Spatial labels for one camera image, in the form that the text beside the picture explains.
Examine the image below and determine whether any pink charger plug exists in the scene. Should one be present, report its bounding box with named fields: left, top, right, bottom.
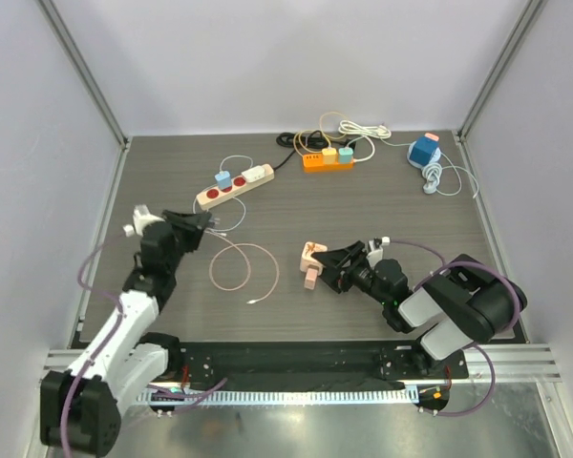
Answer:
left=304, top=267, right=318, bottom=290

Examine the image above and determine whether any light blue usb cable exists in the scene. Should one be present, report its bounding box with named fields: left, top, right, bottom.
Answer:
left=192, top=156, right=255, bottom=239

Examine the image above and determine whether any orange power strip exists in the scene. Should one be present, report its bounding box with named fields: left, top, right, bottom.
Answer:
left=301, top=152, right=355, bottom=174

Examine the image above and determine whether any yellow charger plug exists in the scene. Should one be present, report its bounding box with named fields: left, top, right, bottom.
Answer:
left=321, top=147, right=337, bottom=165

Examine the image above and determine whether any blue cube socket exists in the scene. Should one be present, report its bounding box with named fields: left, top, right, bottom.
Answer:
left=407, top=137, right=441, bottom=169

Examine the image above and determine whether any white power cord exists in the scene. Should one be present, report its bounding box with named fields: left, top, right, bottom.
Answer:
left=338, top=119, right=393, bottom=163

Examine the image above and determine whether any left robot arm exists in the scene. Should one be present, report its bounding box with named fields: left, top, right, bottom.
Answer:
left=39, top=205, right=214, bottom=457

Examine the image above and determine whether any aluminium frame post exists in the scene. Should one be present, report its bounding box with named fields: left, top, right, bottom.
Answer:
left=456, top=0, right=548, bottom=142
left=35, top=0, right=131, bottom=150

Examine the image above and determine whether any aluminium frame rail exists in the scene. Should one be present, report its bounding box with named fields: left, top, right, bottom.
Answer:
left=42, top=343, right=562, bottom=383

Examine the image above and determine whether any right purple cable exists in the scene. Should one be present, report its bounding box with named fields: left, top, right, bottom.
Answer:
left=389, top=237, right=524, bottom=417

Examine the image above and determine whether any teal charger plug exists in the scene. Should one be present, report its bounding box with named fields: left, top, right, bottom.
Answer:
left=338, top=147, right=353, bottom=164

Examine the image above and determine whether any black power cord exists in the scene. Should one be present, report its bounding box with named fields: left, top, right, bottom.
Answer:
left=271, top=131, right=352, bottom=172

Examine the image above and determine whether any pink cube socket adapter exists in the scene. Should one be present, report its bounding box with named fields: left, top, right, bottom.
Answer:
left=300, top=241, right=328, bottom=274

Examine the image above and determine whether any white charger plug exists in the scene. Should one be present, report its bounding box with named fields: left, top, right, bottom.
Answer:
left=242, top=165, right=266, bottom=183

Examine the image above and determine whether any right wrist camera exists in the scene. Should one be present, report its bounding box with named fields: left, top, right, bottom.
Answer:
left=366, top=236, right=391, bottom=268

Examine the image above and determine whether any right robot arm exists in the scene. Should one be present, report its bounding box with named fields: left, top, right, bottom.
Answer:
left=305, top=237, right=528, bottom=378

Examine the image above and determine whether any left aluminium frame post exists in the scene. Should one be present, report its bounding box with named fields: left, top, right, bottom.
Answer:
left=35, top=0, right=131, bottom=150

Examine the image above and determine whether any right aluminium frame post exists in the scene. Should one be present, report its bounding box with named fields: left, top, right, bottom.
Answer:
left=456, top=0, right=548, bottom=142

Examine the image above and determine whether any light blue charger plug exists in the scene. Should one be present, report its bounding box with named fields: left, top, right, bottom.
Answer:
left=215, top=171, right=232, bottom=191

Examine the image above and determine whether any purple cable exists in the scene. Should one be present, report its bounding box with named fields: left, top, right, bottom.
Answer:
left=59, top=233, right=228, bottom=458
left=389, top=237, right=524, bottom=417

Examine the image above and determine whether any orange usb cable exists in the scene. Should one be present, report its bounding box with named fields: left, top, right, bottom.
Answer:
left=293, top=112, right=352, bottom=158

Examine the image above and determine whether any pink usb cable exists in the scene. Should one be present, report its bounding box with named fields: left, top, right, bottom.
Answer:
left=208, top=227, right=281, bottom=306

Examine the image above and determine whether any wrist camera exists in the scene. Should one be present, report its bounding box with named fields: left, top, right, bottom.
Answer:
left=122, top=204, right=164, bottom=238
left=366, top=236, right=391, bottom=268

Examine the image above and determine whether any white slotted cable duct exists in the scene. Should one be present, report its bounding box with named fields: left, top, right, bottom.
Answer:
left=138, top=386, right=419, bottom=406

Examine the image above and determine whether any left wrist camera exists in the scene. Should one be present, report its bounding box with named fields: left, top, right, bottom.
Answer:
left=122, top=204, right=164, bottom=238

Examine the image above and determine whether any light blue bundled cord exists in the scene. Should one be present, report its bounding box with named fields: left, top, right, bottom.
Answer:
left=420, top=161, right=444, bottom=196

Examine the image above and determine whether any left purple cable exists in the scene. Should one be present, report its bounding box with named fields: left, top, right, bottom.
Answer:
left=59, top=233, right=228, bottom=458

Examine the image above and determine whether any beige red power strip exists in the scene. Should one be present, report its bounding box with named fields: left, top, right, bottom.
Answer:
left=195, top=164, right=275, bottom=211

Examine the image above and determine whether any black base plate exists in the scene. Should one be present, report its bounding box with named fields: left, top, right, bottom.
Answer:
left=159, top=340, right=469, bottom=418

